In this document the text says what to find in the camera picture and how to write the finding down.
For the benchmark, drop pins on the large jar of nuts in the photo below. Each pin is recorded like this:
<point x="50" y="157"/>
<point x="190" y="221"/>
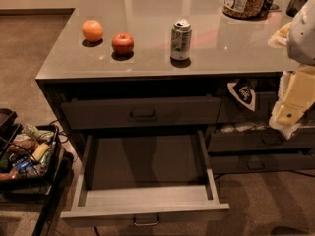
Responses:
<point x="242" y="9"/>

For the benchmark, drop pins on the red apple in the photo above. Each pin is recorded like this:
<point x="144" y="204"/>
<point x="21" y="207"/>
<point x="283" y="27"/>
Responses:
<point x="122" y="44"/>

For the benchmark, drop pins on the grey drawer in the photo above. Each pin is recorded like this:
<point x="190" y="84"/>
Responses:
<point x="234" y="164"/>
<point x="145" y="181"/>
<point x="232" y="111"/>
<point x="260" y="140"/>
<point x="141" y="112"/>

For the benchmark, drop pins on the orange fruit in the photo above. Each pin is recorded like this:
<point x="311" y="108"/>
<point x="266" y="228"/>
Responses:
<point x="92" y="30"/>

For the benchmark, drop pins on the black bin of snacks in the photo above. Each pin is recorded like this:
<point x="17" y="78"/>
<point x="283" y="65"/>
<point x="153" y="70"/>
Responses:
<point x="29" y="154"/>

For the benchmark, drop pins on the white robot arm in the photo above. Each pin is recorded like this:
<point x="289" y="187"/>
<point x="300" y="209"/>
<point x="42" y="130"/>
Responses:
<point x="298" y="36"/>

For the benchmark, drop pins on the black white snack bag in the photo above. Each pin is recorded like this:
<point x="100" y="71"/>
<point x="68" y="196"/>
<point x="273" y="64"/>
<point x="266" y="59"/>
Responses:
<point x="243" y="92"/>

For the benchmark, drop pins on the grey kitchen counter cabinet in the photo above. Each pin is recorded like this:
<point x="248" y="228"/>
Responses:
<point x="222" y="49"/>

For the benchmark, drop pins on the green white soda can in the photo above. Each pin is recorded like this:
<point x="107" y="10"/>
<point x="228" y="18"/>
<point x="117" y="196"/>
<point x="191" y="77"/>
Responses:
<point x="181" y="33"/>

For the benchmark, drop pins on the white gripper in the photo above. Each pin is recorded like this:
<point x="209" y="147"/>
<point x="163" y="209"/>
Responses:
<point x="303" y="36"/>

